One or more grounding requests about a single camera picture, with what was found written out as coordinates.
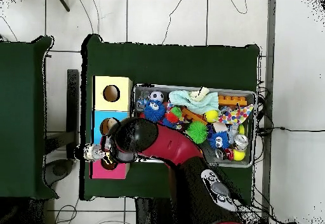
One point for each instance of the light wooden block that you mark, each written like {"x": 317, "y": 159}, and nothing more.
{"x": 219, "y": 126}

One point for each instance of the blue spiky ball with eyes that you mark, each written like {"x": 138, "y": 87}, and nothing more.
{"x": 155, "y": 110}

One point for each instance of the yellow plush duck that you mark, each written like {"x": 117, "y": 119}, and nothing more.
{"x": 109, "y": 157}

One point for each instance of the small blue spiky ball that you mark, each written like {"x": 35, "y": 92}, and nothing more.
{"x": 218, "y": 140}

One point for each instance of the black upright panel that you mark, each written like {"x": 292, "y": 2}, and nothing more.
{"x": 73, "y": 94}

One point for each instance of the wooden box with three holes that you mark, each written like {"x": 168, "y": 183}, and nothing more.
{"x": 99, "y": 102}

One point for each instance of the yellow ball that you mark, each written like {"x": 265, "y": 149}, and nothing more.
{"x": 239, "y": 155}

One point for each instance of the silver metal can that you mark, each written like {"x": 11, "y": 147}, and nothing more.
{"x": 240, "y": 141}

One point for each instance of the colourful polka dot cloth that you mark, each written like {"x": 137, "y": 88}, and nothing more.
{"x": 234, "y": 116}

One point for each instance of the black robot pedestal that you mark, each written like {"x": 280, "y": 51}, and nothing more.
{"x": 152, "y": 213}

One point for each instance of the cream yellow cloth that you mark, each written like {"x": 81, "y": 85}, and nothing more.
{"x": 199, "y": 94}

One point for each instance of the large green spiky ball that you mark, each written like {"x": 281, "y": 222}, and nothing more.
{"x": 197, "y": 131}

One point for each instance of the mint green cloth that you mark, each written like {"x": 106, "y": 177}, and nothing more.
{"x": 195, "y": 102}

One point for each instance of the black and white soccer ball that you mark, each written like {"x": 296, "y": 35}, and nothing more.
{"x": 156, "y": 96}

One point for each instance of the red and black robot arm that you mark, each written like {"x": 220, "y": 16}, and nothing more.
{"x": 172, "y": 145}

